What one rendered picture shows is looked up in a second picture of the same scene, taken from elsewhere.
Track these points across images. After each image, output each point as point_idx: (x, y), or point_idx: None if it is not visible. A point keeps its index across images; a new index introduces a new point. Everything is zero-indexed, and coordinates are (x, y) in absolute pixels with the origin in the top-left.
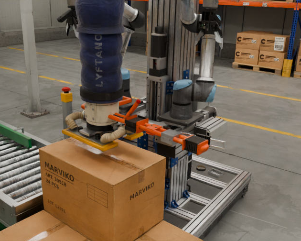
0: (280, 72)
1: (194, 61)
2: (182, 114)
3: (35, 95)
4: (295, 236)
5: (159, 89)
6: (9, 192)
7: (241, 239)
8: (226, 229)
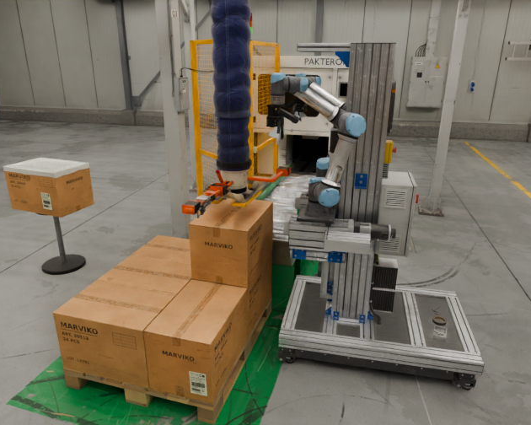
0: None
1: (380, 167)
2: (308, 210)
3: (434, 192)
4: None
5: None
6: None
7: (367, 399)
8: (373, 384)
